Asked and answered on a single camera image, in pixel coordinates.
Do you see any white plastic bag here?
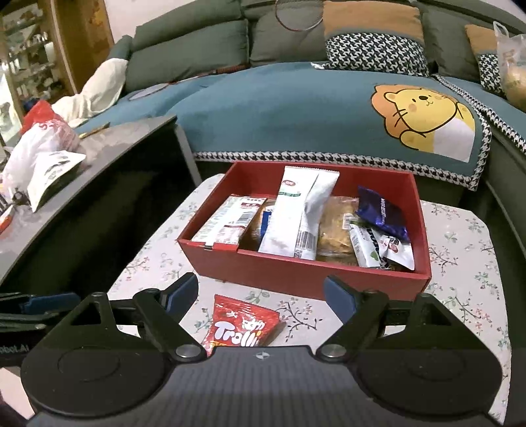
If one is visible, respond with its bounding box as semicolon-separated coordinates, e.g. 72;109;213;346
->
1;100;80;198

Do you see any white pouch on table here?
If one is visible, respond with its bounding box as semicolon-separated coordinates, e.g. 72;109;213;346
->
27;150;86;213

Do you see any clear wrapped bread packet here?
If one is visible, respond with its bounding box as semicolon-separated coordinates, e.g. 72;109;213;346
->
317;196;359;266

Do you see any dark coffee table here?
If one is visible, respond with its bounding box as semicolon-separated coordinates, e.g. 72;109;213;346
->
1;117;201;295

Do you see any red storage box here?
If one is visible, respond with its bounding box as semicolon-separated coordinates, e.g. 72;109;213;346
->
178;161;432;301

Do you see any floral tablecloth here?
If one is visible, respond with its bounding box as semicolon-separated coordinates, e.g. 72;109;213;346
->
108;174;512;422

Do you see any red white snack packet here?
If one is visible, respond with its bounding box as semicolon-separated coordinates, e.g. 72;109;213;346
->
191;195;267;247

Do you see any white Weilong snack packet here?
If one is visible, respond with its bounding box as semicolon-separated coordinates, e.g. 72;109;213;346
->
258;166;340;261

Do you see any green white small packet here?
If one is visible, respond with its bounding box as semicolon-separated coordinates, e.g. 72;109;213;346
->
348;223;382;269

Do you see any clear plastic bag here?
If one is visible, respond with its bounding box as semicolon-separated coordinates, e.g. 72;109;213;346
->
493;21;526;111

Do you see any blue wafer biscuit packet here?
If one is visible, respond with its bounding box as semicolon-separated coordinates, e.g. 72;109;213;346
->
357;186;410;243

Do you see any white blanket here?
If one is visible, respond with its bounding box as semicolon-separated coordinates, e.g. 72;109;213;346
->
52;58;129;128

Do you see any wooden display shelf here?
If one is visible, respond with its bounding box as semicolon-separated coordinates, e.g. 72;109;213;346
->
1;1;72;144

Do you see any houndstooth orange cushion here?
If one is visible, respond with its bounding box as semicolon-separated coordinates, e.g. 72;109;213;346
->
319;1;429;77

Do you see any blue white snack packet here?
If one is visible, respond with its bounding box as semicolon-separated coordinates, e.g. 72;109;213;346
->
259;206;274;239

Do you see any white red small packet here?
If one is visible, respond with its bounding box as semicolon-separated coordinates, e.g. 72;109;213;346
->
377;234;416;270

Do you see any red Trolli gummy packet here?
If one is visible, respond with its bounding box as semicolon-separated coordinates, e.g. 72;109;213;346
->
202;294;280;356

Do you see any teal lion sofa cover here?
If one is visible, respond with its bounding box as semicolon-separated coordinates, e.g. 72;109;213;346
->
81;62;525;190

